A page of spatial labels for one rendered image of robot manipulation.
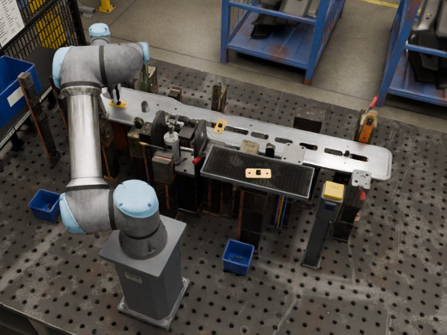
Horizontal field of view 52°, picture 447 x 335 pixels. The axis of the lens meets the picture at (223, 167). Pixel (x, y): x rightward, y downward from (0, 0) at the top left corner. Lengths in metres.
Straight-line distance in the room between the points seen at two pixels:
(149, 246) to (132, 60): 0.55
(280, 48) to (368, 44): 0.93
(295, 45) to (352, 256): 2.40
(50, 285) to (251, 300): 0.77
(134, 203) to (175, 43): 3.09
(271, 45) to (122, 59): 2.70
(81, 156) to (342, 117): 1.57
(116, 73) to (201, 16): 3.30
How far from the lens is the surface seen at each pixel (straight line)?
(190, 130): 1.69
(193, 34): 4.37
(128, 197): 1.28
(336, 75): 4.02
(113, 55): 1.37
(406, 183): 2.30
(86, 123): 1.34
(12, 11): 2.32
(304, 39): 4.08
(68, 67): 1.37
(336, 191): 1.55
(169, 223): 1.49
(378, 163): 1.90
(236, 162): 1.57
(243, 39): 4.01
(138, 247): 1.39
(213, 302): 1.79
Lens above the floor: 2.32
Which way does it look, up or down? 48 degrees down
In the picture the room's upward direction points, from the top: 2 degrees clockwise
